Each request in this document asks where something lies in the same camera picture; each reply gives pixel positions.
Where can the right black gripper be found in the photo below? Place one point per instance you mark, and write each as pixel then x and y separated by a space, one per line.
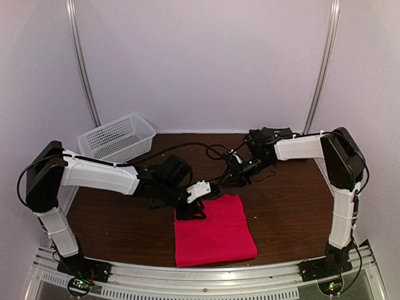
pixel 237 175

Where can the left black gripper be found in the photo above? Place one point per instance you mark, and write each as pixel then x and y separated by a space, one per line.
pixel 194 209

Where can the red garment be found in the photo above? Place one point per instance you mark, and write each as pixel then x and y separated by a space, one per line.
pixel 223 236

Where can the black pinstriped shirt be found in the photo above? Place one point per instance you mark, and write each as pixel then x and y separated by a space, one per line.
pixel 277 133

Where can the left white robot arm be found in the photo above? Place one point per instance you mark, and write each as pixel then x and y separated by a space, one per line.
pixel 38 187

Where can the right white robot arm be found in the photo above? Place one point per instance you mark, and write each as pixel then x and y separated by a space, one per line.
pixel 343 160

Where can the white plastic laundry basket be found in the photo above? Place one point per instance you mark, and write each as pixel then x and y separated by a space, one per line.
pixel 119 141

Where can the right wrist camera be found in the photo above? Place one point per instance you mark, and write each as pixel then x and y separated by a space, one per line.
pixel 260 143

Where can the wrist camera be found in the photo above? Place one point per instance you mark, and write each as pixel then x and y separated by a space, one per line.
pixel 260 143
pixel 187 178

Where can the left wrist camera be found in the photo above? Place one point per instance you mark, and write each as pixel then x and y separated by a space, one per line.
pixel 187 178

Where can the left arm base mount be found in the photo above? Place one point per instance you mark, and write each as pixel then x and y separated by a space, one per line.
pixel 84 272

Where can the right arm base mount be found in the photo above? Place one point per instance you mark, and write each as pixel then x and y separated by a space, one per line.
pixel 331 269

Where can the right aluminium corner post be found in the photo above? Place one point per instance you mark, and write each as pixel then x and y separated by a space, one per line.
pixel 330 40

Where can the aluminium corner post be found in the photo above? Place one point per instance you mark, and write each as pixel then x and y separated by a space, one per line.
pixel 81 64
pixel 330 40

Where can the left aluminium corner post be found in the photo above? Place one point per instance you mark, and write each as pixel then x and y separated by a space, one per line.
pixel 81 64

